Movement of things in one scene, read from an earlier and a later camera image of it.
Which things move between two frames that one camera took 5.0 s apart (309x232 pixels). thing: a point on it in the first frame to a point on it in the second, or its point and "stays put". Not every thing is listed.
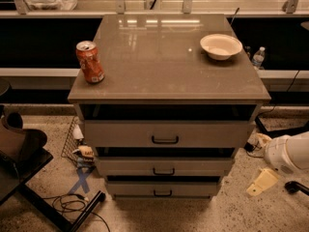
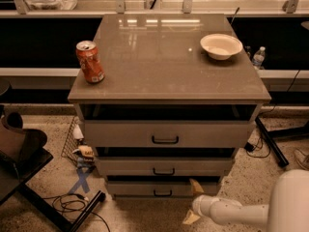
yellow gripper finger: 264,138 to 195,187
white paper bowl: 220,46 stays put
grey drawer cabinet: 167,101 stays put
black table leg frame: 18,166 stays put
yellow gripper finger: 265,180 to 190,217
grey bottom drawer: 167,189 stays put
